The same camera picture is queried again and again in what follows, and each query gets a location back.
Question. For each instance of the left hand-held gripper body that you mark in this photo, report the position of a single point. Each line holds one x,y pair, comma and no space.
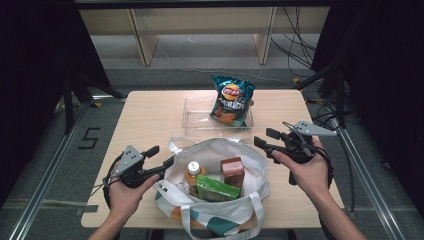
131,166

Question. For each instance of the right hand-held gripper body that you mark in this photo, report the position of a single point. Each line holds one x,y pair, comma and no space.
298,146

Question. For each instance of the orange drink bottle white cap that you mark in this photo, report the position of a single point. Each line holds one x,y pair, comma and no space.
193,168

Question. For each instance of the brown drink carton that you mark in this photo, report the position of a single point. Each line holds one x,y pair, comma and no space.
232,170

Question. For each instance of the blue chips bag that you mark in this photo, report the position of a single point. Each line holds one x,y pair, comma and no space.
233,106

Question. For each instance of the white patterned tote bag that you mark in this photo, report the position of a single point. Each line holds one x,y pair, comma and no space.
213,153

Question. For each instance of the green snack packet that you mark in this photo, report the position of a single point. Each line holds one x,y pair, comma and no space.
213,190

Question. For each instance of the clear plastic bin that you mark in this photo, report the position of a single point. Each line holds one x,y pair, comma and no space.
196,116

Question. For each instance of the person's right hand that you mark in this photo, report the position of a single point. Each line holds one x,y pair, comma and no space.
313,176

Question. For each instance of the person's left hand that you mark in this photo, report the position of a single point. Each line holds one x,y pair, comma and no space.
125,200

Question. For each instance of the yellow tape piece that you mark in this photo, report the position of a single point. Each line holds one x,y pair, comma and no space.
96,104
296,80

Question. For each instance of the grey tape strip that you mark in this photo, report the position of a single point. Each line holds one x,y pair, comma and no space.
88,209

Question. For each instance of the black metal stand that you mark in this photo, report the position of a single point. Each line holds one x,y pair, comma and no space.
339,96
68,106

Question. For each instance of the black curtain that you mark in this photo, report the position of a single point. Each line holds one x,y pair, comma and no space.
383,66
33,66

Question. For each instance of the aluminium floor rail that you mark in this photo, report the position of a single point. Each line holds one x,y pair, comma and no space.
376,200
43,186

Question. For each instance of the beige wooden desk frame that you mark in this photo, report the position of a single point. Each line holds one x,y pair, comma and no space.
146,43

